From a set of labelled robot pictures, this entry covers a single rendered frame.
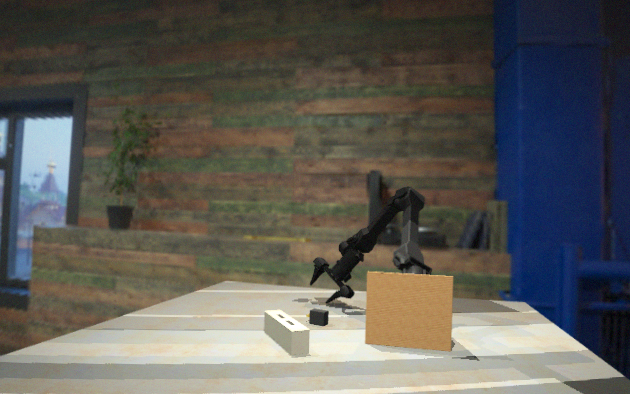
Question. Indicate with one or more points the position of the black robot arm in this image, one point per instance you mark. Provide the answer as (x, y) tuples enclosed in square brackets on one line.
[(408, 258)]

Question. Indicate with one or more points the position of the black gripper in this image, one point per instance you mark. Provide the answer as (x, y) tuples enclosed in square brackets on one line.
[(339, 272)]

